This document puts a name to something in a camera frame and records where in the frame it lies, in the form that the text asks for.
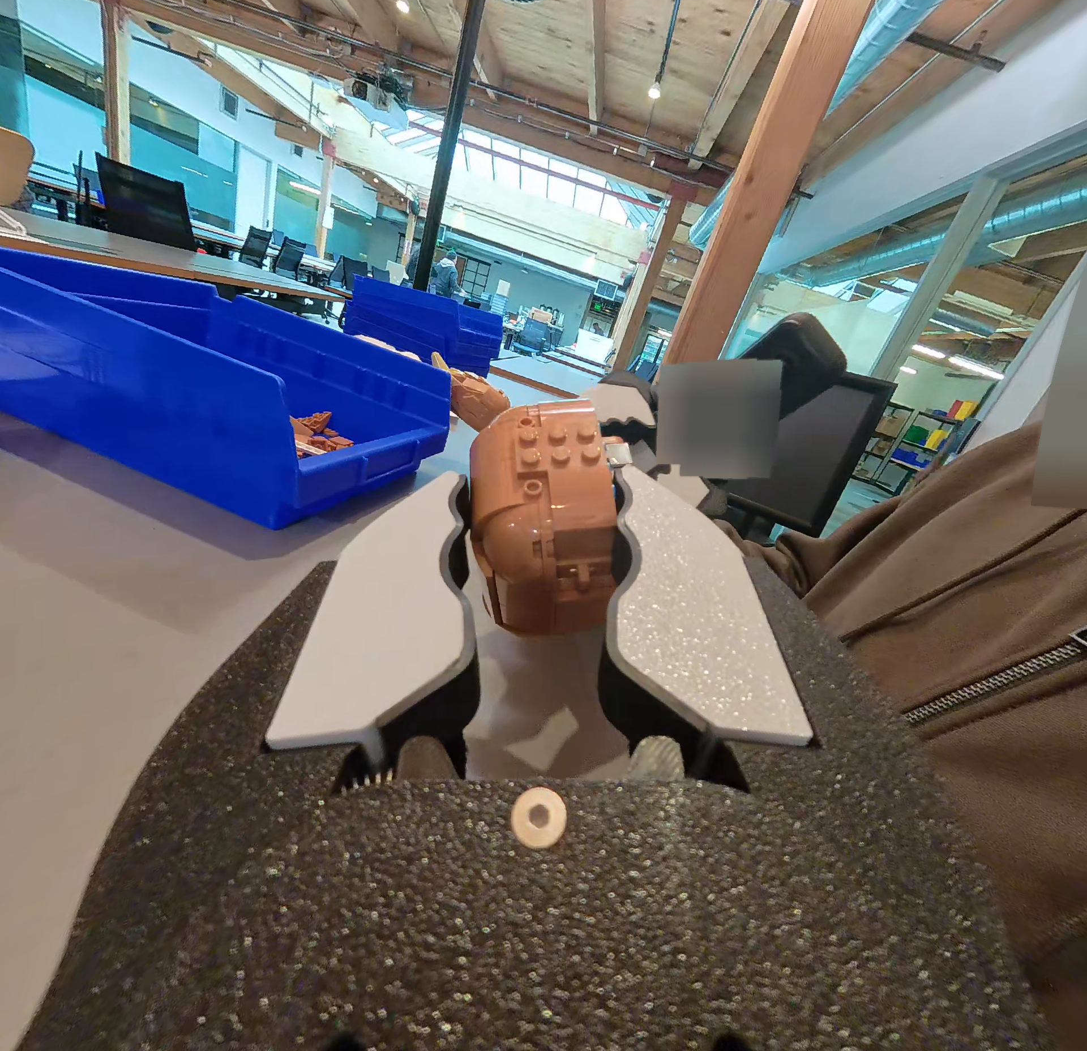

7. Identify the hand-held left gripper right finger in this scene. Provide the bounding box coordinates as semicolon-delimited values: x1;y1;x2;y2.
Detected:
604;466;815;763

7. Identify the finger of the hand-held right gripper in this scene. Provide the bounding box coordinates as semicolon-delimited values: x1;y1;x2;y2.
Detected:
590;386;664;475

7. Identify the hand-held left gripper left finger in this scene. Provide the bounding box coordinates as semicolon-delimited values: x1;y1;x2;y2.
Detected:
266;474;480;763

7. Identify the blue plastic bin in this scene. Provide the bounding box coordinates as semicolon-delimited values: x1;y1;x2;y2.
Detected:
1;247;455;531

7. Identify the black monitor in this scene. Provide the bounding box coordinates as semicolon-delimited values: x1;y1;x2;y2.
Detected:
722;369;900;543

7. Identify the brown toy figure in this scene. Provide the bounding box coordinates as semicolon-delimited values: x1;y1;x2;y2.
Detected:
366;338;514;434

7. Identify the colourful storage shelf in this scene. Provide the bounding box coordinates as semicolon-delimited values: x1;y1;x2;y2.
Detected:
858;398;986;492

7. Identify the pile of brown bricks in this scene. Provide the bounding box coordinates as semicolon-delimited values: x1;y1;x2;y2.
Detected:
286;410;358;461

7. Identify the stack of blue bins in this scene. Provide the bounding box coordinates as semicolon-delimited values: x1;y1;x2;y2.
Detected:
344;276;507;378

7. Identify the black pole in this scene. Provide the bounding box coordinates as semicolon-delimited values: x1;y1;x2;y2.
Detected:
413;0;497;291

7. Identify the ceiling projector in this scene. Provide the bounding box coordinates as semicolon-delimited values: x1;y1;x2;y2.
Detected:
345;67;417;127

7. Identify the wooden background table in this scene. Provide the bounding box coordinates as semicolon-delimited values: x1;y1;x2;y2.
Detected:
1;208;354;302

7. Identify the black office chair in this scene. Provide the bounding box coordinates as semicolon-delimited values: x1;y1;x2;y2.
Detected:
94;153;200;254

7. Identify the wood-framed black screen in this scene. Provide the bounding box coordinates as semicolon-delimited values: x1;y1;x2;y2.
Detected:
1;126;38;215

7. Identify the wooden post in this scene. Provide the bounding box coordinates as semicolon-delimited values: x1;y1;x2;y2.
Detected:
660;0;896;370

